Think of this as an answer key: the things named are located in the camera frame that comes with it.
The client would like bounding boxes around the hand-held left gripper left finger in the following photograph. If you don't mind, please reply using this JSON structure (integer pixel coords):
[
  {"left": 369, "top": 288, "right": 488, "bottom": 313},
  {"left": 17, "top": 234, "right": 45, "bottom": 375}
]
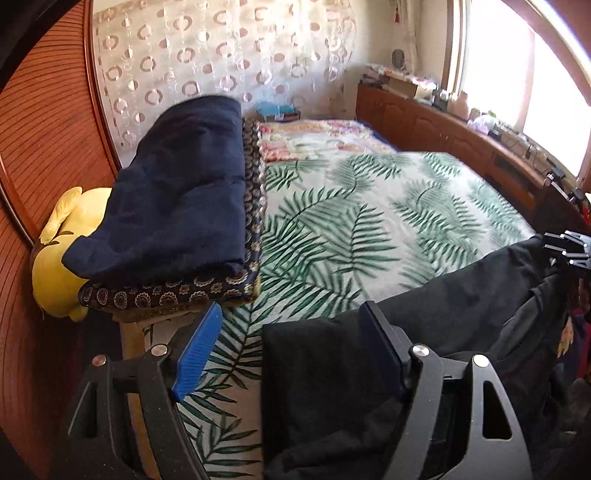
[{"left": 48, "top": 302, "right": 225, "bottom": 480}]

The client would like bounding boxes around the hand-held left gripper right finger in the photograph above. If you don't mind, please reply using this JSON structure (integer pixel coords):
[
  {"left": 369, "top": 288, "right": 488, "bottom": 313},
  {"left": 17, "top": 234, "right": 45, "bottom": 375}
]
[{"left": 359, "top": 301, "right": 546, "bottom": 480}]

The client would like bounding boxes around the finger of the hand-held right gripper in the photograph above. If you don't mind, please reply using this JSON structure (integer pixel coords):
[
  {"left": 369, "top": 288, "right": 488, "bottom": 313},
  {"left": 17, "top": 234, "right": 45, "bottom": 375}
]
[
  {"left": 547, "top": 251, "right": 591, "bottom": 269},
  {"left": 543, "top": 231, "right": 591, "bottom": 253}
]

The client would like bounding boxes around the black printed t-shirt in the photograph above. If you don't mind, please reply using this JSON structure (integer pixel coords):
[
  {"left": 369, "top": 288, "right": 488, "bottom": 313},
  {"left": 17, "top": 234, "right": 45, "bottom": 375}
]
[{"left": 261, "top": 235, "right": 580, "bottom": 480}]

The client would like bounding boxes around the small black tripod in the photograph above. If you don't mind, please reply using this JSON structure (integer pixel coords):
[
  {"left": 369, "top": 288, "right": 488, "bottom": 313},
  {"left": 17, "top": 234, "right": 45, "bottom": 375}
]
[{"left": 545, "top": 168, "right": 585, "bottom": 205}]

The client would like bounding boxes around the palm leaf bedsheet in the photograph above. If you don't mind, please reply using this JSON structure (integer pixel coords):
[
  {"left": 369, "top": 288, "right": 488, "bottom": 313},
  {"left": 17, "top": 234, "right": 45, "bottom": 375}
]
[{"left": 139, "top": 150, "right": 543, "bottom": 480}]

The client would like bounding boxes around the dark patterned folded quilt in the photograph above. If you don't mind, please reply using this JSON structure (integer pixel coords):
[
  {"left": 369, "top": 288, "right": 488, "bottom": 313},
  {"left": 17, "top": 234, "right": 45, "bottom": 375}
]
[{"left": 78, "top": 117, "right": 267, "bottom": 309}]

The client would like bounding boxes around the navy blue folded cloth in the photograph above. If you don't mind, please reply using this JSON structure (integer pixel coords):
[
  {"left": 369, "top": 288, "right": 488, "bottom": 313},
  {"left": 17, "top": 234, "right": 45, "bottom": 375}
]
[{"left": 61, "top": 95, "right": 245, "bottom": 283}]

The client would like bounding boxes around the yellow plush toy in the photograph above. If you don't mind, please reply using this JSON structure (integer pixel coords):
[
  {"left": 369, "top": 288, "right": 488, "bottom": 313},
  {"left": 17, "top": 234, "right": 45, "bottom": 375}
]
[{"left": 30, "top": 187, "right": 114, "bottom": 321}]

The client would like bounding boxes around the long wooden cabinet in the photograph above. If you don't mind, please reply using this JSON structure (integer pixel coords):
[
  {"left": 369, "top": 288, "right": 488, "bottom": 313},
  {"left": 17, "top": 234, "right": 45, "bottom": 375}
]
[{"left": 355, "top": 82, "right": 591, "bottom": 232}]

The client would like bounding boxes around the wooden framed window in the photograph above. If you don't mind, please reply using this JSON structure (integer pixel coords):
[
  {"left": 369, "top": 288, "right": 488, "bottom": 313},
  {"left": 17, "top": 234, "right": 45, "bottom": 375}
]
[{"left": 443, "top": 0, "right": 591, "bottom": 181}]

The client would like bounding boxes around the floral blanket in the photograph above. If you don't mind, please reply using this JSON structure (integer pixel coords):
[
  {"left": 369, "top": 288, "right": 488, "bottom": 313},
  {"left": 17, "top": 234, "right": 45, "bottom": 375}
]
[{"left": 256, "top": 119, "right": 398, "bottom": 163}]

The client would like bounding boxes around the cardboard box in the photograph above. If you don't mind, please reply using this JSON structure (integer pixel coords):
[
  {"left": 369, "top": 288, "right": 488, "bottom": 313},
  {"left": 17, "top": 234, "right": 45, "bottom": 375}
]
[{"left": 388, "top": 76, "right": 426, "bottom": 96}]

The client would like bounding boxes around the floral cloth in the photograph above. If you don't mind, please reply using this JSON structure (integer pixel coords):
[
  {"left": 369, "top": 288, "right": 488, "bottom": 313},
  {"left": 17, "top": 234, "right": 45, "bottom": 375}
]
[{"left": 365, "top": 64, "right": 437, "bottom": 86}]

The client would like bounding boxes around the blue bag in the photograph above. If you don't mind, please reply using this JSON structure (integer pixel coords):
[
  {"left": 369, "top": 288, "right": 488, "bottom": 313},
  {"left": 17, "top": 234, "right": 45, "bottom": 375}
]
[{"left": 256, "top": 99, "right": 301, "bottom": 122}]

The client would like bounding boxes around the beige window curtain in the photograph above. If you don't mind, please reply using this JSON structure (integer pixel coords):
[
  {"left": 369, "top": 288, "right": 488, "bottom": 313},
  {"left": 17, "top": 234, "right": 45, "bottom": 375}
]
[{"left": 392, "top": 0, "right": 423, "bottom": 75}]

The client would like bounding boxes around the wooden slatted wardrobe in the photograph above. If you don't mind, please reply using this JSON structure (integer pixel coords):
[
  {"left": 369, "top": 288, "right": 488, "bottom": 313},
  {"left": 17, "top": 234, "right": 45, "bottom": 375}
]
[{"left": 0, "top": 0, "right": 123, "bottom": 480}]

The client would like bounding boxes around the circle patterned sheer curtain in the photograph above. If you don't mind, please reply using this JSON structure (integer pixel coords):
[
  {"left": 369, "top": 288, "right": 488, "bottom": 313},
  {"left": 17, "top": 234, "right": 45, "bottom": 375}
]
[{"left": 92, "top": 0, "right": 358, "bottom": 160}]

